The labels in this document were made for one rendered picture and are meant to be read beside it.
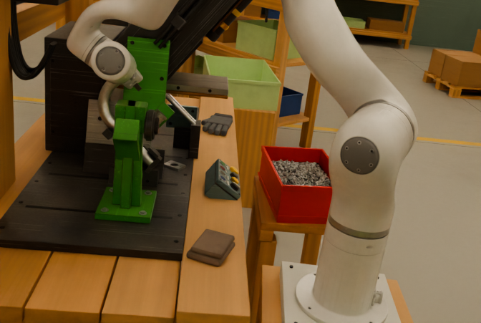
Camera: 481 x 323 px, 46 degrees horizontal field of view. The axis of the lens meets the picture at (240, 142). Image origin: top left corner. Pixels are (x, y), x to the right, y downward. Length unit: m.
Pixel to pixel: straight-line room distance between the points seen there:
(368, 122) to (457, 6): 10.37
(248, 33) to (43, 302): 3.45
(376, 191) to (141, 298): 0.50
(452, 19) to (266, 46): 7.38
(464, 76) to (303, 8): 6.37
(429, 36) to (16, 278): 10.40
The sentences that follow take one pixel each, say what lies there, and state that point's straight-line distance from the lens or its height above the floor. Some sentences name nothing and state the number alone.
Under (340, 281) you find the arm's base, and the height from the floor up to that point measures 0.96.
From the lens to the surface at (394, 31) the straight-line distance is 10.45.
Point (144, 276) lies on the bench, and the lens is 1.23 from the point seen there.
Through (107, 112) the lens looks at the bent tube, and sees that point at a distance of 1.56.
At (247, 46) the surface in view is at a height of 0.77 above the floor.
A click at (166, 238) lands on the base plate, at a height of 0.90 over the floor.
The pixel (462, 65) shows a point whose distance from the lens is 7.29.
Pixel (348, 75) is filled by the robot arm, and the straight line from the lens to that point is 1.03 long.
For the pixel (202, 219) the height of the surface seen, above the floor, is 0.90.
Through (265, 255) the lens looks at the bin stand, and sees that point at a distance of 1.70.
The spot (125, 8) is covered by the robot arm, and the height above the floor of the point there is 1.40.
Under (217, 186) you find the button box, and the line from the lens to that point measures 1.51.
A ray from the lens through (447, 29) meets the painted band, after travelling 11.31.
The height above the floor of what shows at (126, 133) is 1.12.
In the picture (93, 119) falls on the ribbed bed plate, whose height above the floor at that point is 1.04.
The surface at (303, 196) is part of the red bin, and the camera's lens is 1.63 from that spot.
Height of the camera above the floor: 1.56
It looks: 20 degrees down
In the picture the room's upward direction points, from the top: 7 degrees clockwise
